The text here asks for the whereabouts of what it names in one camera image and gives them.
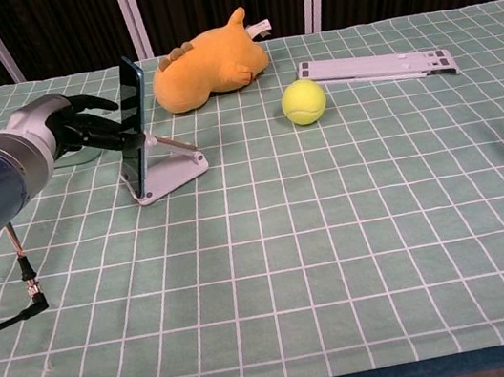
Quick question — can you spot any black cable with connector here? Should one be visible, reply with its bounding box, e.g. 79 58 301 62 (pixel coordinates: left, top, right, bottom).
0 218 54 337

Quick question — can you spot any yellow tennis ball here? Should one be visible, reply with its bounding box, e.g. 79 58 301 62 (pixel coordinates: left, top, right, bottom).
277 75 332 131

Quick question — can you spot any green checkered tablecloth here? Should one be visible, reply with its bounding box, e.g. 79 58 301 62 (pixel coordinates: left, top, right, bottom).
0 0 504 377

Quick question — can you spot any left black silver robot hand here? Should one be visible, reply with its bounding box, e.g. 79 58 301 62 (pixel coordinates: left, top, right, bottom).
4 79 150 171

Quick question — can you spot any white folding phone stand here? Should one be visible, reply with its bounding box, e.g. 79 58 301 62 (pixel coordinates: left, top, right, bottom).
113 123 215 212

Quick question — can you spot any orange plush toy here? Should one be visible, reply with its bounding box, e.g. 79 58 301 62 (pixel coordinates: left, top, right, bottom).
142 1 285 119

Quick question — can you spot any white folded laptop stand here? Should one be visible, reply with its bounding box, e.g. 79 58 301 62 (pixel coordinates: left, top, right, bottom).
296 35 462 101

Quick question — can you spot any black smartphone blue case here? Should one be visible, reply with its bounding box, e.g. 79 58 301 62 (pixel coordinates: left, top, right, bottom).
100 53 164 199

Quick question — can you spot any pale green plastic scoop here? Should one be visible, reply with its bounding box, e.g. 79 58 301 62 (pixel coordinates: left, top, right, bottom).
51 144 107 173

